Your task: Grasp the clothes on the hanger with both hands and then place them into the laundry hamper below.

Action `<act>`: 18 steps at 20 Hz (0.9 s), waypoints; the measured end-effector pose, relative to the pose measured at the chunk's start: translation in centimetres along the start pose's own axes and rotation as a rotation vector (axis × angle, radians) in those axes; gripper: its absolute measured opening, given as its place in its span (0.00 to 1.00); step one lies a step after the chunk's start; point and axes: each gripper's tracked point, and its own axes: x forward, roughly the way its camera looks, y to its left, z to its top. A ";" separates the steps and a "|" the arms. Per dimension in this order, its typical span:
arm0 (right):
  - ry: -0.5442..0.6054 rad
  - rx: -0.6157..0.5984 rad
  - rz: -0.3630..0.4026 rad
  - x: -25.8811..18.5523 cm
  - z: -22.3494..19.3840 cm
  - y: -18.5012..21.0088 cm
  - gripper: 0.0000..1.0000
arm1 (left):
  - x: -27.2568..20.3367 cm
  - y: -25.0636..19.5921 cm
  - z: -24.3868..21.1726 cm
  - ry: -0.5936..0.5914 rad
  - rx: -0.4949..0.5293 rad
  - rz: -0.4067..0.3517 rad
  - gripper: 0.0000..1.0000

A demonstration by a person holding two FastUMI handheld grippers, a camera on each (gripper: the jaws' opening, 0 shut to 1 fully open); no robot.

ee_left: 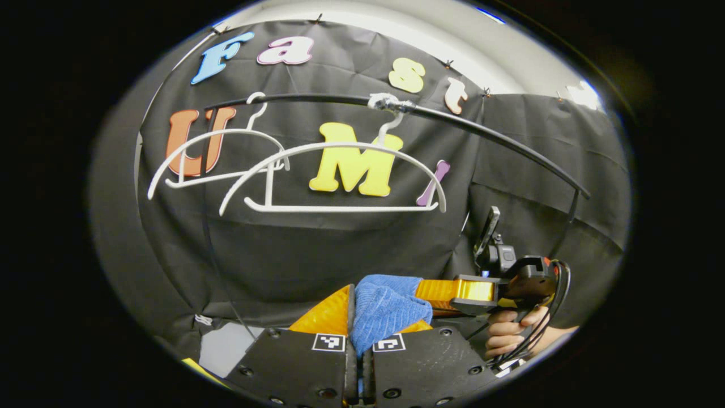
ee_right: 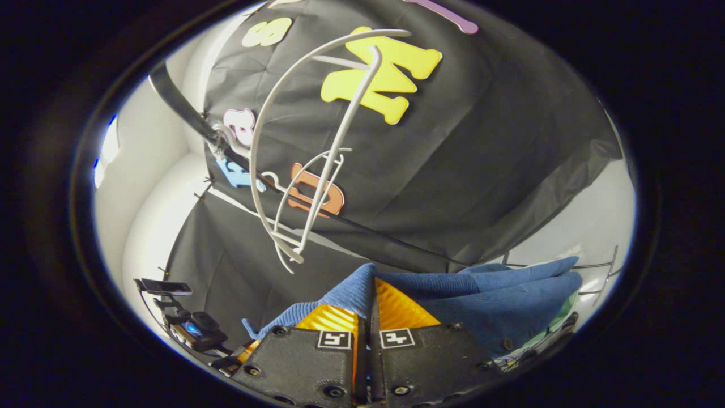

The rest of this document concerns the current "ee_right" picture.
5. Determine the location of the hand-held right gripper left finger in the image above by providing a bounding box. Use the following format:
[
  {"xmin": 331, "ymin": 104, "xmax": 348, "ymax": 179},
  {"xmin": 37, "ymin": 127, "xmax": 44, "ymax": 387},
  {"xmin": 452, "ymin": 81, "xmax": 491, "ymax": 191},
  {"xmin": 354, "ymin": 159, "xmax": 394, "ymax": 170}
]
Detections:
[{"xmin": 231, "ymin": 303, "xmax": 368, "ymax": 407}]

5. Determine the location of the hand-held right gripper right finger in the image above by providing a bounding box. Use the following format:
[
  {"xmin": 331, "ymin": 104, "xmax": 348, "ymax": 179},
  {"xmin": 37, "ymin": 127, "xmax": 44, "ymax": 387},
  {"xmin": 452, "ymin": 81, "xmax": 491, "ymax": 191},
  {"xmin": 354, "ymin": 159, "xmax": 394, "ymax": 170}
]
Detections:
[{"xmin": 368, "ymin": 277, "xmax": 504, "ymax": 407}]

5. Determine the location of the blue shirt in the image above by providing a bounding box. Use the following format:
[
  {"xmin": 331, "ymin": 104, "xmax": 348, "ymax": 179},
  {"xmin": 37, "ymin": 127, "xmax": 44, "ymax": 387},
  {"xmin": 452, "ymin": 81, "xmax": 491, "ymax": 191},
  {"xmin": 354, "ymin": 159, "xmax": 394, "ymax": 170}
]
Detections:
[{"xmin": 242, "ymin": 256, "xmax": 584, "ymax": 359}]

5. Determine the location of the green laundry hamper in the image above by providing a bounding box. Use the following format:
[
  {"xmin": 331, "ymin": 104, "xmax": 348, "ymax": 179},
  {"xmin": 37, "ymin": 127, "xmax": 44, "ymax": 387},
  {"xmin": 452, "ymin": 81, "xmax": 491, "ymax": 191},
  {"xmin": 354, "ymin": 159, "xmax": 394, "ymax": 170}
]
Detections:
[{"xmin": 497, "ymin": 245, "xmax": 625, "ymax": 372}]

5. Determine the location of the white clothes hanger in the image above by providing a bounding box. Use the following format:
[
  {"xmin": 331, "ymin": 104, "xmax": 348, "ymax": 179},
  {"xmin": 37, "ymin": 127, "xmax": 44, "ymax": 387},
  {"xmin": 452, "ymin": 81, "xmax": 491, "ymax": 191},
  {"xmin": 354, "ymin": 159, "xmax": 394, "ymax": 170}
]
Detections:
[
  {"xmin": 259, "ymin": 146, "xmax": 353, "ymax": 250},
  {"xmin": 211, "ymin": 28, "xmax": 412, "ymax": 275}
]

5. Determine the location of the black backdrop cloth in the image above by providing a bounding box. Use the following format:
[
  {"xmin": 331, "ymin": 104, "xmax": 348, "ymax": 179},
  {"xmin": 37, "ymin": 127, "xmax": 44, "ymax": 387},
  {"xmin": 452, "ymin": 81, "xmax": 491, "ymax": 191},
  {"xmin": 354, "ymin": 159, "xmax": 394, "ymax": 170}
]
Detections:
[{"xmin": 164, "ymin": 0, "xmax": 624, "ymax": 347}]

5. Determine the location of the black clothes rail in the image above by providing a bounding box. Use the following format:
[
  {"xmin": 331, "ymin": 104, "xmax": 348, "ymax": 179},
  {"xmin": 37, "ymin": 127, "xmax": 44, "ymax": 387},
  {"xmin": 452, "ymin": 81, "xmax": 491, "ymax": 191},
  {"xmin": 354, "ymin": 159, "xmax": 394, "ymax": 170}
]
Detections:
[{"xmin": 148, "ymin": 61, "xmax": 284, "ymax": 196}]

